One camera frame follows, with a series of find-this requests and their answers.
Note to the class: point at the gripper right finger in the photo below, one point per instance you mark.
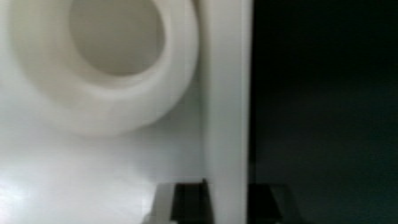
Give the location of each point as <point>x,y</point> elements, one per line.
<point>273,205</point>

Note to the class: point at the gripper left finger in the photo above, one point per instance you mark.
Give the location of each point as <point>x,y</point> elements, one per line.
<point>182,204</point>

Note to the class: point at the white square table top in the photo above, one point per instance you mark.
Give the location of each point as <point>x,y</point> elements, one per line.
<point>124,107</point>

